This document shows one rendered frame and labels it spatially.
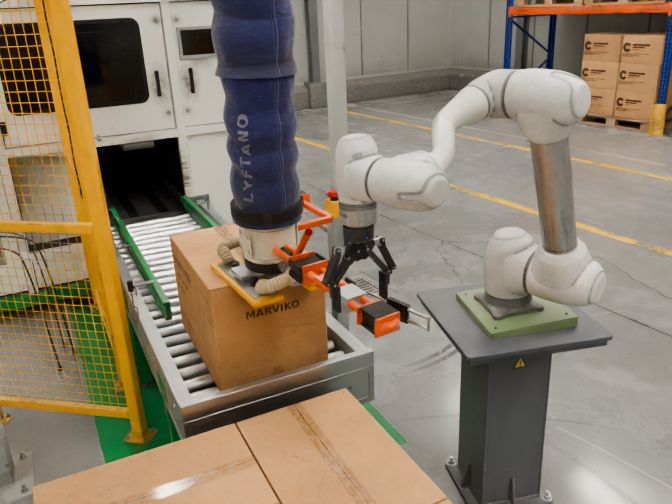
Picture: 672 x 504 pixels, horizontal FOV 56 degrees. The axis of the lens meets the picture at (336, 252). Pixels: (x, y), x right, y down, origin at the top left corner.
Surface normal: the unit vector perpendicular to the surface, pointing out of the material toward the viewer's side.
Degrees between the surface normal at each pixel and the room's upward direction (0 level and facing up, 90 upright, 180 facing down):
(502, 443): 90
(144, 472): 0
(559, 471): 0
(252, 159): 72
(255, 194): 77
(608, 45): 89
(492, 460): 90
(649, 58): 91
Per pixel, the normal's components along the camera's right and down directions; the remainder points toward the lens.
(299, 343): 0.44, 0.31
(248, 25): 0.11, 0.13
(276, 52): 0.64, 0.46
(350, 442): -0.04, -0.93
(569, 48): -0.85, 0.22
